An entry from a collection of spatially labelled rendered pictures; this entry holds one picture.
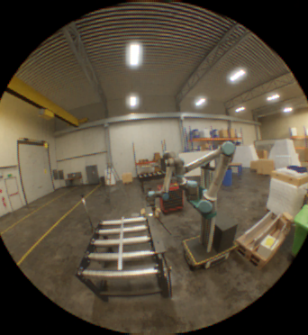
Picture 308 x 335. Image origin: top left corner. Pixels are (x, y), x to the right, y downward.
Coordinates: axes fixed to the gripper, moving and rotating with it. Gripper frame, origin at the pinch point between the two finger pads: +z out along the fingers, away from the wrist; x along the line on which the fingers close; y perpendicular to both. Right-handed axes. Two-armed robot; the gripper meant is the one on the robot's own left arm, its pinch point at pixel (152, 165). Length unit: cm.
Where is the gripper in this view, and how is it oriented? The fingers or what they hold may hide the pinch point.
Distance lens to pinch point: 117.9
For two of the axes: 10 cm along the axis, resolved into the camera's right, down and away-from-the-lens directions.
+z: -9.8, 1.4, -1.5
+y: 1.7, 0.9, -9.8
